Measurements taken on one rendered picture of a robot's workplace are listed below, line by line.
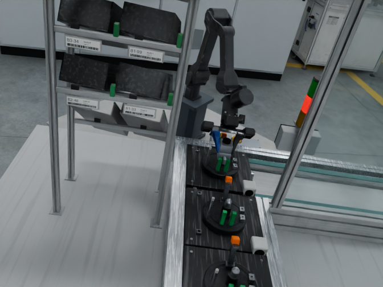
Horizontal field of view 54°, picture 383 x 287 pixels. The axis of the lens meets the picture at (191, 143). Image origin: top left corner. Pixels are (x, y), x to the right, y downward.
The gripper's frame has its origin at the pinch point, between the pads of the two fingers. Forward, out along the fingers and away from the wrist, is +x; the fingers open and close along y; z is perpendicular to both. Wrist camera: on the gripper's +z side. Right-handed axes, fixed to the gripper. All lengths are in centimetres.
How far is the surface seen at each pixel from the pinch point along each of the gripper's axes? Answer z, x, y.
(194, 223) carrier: 11.7, 28.7, -9.1
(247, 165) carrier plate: -10.6, 4.2, 10.8
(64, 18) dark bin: 40, -15, -51
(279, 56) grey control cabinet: -270, -184, 102
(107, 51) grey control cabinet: -260, -148, -94
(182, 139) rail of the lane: -19.9, -4.0, -14.2
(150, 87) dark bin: 29.5, -4.7, -27.8
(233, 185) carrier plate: -1.8, 13.8, 4.8
